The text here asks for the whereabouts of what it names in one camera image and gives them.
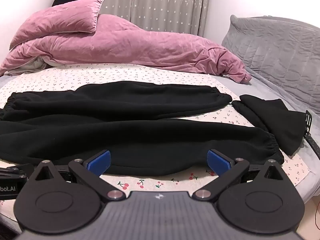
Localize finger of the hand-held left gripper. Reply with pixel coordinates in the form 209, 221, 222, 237
0, 163, 35, 180

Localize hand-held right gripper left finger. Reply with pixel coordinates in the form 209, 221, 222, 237
32, 149, 125, 202

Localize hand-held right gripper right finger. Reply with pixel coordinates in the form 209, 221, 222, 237
193, 149, 287, 202

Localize black pants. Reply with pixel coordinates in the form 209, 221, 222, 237
0, 81, 285, 177

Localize folded black garment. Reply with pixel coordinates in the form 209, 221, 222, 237
232, 94, 307, 156

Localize cherry print white sheet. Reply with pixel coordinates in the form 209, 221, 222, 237
0, 67, 320, 203

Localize cherry print bed sheet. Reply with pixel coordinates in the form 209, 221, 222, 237
0, 62, 316, 232

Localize pink duvet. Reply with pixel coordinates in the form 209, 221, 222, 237
0, 13, 252, 84

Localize grey quilted headboard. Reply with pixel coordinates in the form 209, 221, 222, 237
221, 14, 320, 111

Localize pink pillow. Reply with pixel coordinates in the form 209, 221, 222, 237
9, 0, 106, 50

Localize grey star print curtain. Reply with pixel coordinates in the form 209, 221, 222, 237
81, 0, 212, 39

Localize black perforated strap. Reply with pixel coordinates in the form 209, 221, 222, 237
303, 110, 320, 159

